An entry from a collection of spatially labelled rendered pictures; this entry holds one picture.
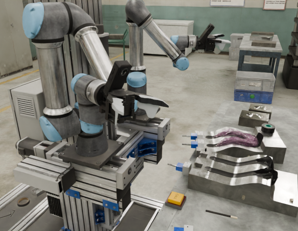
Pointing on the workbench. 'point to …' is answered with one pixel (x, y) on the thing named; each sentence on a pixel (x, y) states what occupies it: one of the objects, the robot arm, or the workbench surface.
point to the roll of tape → (267, 128)
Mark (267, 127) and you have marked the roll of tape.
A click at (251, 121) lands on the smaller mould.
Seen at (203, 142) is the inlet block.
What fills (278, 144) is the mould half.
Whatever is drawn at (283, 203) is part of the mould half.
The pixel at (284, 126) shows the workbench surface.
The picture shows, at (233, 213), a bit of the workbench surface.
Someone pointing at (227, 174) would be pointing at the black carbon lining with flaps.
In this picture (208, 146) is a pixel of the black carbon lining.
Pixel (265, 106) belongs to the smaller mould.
